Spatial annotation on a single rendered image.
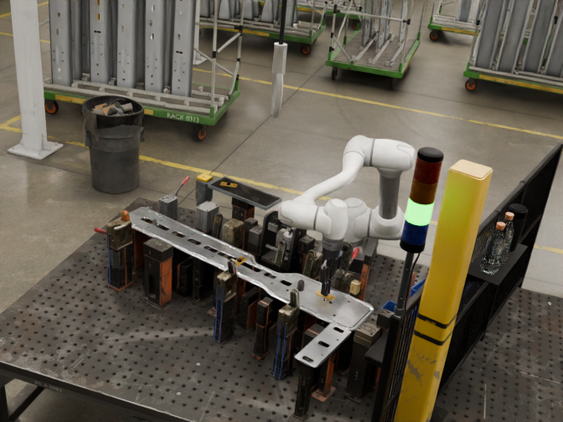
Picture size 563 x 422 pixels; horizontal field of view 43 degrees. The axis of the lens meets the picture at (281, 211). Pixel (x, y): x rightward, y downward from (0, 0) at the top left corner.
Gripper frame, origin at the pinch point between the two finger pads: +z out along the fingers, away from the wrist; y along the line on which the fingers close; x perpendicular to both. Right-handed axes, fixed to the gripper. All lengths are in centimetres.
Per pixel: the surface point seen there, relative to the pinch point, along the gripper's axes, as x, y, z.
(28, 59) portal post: -387, -153, 17
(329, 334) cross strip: 14.2, 19.5, 6.9
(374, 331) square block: 30.5, 13.6, 1.0
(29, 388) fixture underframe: -123, 64, 83
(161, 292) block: -76, 21, 27
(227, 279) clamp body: -38.0, 20.3, 2.6
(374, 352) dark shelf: 35.4, 21.5, 4.0
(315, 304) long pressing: -1.3, 5.5, 6.8
